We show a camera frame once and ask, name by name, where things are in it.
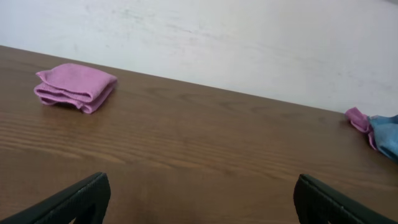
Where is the purple cloth under pile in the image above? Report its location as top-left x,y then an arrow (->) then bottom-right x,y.
345,107 -> 377,151

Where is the blue microfiber cloth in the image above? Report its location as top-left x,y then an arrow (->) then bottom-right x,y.
368,115 -> 397,163

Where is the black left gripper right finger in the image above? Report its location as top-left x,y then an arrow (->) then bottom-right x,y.
294,174 -> 397,224

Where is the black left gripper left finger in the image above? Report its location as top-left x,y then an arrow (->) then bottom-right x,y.
1,172 -> 111,224

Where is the purple microfiber cloth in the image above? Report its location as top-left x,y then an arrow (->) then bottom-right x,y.
34,63 -> 118,114

